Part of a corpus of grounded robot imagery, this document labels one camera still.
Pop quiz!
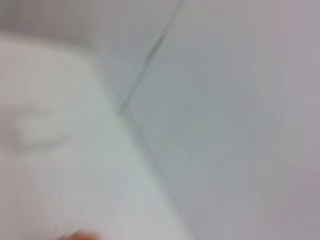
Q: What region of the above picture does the orange striped bread loaf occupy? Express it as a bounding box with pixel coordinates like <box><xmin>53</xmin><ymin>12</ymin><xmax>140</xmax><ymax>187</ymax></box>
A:
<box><xmin>61</xmin><ymin>229</ymin><xmax>102</xmax><ymax>240</ymax></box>

